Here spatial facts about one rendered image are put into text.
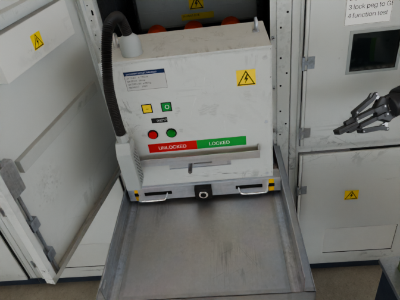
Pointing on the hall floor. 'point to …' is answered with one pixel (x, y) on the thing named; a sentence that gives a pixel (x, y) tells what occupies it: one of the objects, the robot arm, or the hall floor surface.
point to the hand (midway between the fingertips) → (345, 128)
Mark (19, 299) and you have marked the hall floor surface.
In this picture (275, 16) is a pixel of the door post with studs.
